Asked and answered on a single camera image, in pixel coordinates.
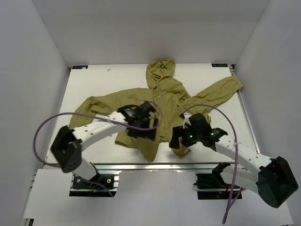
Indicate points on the right blue table label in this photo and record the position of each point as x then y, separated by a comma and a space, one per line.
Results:
219, 65

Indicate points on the olive green hooded jacket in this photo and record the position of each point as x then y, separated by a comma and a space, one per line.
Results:
168, 93

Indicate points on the left blue table label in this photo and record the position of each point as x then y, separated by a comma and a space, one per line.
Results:
79, 67

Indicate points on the blue table label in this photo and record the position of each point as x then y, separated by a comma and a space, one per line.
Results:
79, 67
219, 65

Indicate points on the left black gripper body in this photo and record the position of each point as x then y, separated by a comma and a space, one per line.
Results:
149, 135

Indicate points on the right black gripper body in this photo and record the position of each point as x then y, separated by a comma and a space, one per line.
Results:
191, 137

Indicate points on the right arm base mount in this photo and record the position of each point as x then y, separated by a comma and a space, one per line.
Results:
211, 186

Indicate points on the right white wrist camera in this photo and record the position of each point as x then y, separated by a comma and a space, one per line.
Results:
186, 120

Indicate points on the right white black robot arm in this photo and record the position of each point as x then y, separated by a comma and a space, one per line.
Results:
271, 178

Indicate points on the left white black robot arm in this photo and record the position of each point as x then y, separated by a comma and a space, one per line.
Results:
69, 143

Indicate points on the aluminium table front rail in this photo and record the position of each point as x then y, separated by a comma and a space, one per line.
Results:
178, 166

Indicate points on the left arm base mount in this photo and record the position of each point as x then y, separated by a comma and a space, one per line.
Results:
105, 186

